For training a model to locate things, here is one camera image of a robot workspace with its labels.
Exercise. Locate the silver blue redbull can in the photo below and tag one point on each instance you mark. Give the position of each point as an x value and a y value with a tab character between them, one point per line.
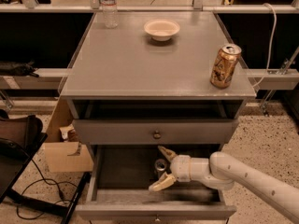
160	166

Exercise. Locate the grey drawer cabinet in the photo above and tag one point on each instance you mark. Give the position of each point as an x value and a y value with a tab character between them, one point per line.
125	62

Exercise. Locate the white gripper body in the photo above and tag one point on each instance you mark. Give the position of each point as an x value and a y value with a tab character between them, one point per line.
179	168

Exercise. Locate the white paper bowl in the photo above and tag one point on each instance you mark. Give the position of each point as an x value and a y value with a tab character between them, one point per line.
161	29

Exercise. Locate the cardboard box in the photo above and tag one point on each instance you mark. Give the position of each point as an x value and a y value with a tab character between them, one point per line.
63	151

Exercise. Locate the metal railing frame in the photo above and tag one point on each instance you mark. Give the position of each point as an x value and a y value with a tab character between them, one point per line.
26	81

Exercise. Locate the brown bag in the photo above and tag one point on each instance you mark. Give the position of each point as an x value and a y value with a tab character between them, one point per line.
21	131

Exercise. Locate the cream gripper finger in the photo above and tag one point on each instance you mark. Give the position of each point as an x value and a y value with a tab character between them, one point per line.
168	153
165	181

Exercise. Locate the black chair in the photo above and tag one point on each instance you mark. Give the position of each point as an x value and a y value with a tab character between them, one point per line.
13	161

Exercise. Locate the black object on ledge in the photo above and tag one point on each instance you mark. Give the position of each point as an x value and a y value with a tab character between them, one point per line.
8	68

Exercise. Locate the gold soda can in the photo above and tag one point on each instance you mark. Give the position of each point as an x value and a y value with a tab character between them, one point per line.
224	65

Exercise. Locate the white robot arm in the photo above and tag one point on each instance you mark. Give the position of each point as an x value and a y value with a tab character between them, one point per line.
221	170

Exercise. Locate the grey top drawer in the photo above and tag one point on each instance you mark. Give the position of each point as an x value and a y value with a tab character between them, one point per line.
153	122

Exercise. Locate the clear plastic water bottle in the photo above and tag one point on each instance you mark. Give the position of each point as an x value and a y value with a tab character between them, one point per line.
110	13

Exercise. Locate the grey open middle drawer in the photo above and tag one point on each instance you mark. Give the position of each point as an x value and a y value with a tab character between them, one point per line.
119	190

